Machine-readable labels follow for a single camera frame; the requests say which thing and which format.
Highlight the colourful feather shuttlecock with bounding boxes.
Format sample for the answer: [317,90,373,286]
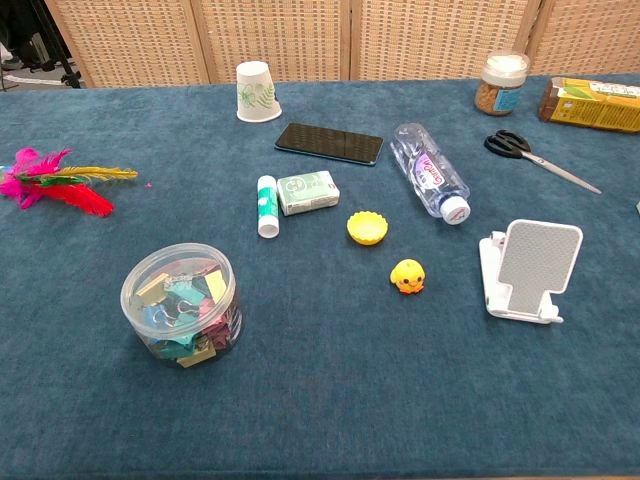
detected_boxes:
[0,146,139,219]

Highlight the blue tablecloth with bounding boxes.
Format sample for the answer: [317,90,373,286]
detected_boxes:
[0,73,640,480]

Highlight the wooden rattan folding screen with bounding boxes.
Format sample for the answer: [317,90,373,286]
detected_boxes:
[43,0,640,90]

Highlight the white paper cup leaf print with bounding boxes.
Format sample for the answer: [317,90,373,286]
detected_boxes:
[235,60,284,124]

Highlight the small green white box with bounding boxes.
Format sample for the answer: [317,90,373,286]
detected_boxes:
[276,170,342,217]

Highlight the yellow duck toy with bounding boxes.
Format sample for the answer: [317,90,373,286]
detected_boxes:
[389,258,427,297]

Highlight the yellow label tea bottle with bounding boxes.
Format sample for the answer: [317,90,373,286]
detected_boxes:
[537,76,640,134]

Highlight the clear plastic water bottle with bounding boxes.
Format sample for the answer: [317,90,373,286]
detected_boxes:
[389,122,472,226]

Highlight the black handled scissors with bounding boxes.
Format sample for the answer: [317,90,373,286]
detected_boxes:
[483,129,603,195]

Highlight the white folding phone stand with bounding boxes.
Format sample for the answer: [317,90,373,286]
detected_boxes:
[478,218,585,326]

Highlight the yellow scalloped bottle cap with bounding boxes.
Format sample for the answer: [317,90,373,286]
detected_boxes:
[346,210,388,246]

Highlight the clear jar of binder clips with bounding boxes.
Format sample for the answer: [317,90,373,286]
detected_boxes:
[119,242,245,370]

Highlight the white lidded snack jar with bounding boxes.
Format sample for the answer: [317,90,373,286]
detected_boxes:
[473,51,531,117]

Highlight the black tripod stand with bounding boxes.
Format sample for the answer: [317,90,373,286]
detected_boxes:
[29,0,84,90]

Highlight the black smartphone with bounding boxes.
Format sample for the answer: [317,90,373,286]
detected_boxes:
[273,122,385,167]

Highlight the white green glue stick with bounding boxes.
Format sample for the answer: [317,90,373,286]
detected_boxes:
[256,175,280,239]

